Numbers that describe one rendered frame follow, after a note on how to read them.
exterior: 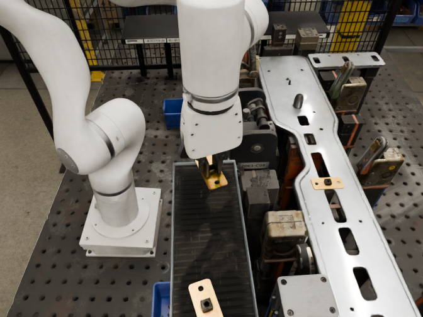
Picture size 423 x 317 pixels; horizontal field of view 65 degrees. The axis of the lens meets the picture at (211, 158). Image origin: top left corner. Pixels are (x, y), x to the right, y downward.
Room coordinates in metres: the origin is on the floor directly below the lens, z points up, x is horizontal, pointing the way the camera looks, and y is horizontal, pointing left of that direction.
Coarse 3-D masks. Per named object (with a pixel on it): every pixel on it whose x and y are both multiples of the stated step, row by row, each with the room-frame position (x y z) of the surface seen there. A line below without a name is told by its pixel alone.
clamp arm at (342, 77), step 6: (342, 66) 0.98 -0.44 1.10; (348, 66) 0.97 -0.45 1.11; (342, 72) 0.97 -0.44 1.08; (348, 72) 0.96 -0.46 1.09; (336, 78) 0.99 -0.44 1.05; (342, 78) 0.96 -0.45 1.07; (348, 78) 0.96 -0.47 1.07; (336, 84) 0.97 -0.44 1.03; (342, 84) 0.96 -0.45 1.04; (330, 90) 0.97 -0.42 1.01; (336, 90) 0.96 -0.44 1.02; (330, 96) 0.96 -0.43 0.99; (336, 96) 0.96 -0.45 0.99
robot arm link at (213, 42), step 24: (192, 0) 0.39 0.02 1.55; (216, 0) 0.38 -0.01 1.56; (240, 0) 0.40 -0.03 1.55; (192, 24) 0.38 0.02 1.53; (216, 24) 0.38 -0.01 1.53; (240, 24) 0.40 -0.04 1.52; (192, 48) 0.38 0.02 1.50; (216, 48) 0.38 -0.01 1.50; (240, 48) 0.40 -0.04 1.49; (192, 72) 0.38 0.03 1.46; (216, 72) 0.38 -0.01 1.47; (216, 96) 0.38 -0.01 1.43
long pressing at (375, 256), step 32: (288, 64) 1.15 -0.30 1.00; (288, 96) 0.95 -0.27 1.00; (320, 96) 0.95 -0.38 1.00; (288, 128) 0.78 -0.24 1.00; (320, 192) 0.53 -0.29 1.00; (352, 192) 0.53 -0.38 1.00; (320, 224) 0.43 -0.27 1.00; (352, 224) 0.43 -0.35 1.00; (320, 256) 0.34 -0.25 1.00; (352, 256) 0.35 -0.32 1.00; (384, 256) 0.35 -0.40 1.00; (352, 288) 0.27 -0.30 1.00; (384, 288) 0.27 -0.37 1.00
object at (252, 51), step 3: (255, 45) 1.00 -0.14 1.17; (249, 48) 0.99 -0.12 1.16; (252, 48) 1.00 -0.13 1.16; (255, 48) 1.00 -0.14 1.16; (249, 51) 0.99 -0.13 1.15; (252, 51) 1.00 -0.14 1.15; (255, 51) 1.00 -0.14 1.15; (249, 54) 0.99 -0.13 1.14; (252, 54) 1.00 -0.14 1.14; (255, 54) 1.00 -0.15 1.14; (249, 57) 1.00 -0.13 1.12; (252, 57) 1.00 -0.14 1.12; (255, 57) 1.00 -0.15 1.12; (249, 60) 1.00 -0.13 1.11; (252, 60) 1.00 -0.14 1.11; (255, 60) 1.00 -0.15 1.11; (249, 63) 1.01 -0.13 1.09; (252, 63) 1.00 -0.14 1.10; (255, 63) 1.00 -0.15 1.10; (252, 66) 1.00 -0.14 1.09; (255, 66) 1.00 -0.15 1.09; (252, 69) 1.00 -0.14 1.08; (255, 69) 1.00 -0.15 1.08
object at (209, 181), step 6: (210, 156) 0.46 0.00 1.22; (210, 162) 0.44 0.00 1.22; (210, 168) 0.42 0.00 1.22; (204, 174) 0.41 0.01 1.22; (210, 174) 0.41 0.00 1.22; (216, 174) 0.41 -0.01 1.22; (222, 174) 0.41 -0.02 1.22; (210, 180) 0.39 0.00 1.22; (216, 180) 0.39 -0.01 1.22; (222, 180) 0.39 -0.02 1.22; (210, 186) 0.38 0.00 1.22; (216, 186) 0.38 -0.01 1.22; (222, 186) 0.38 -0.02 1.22
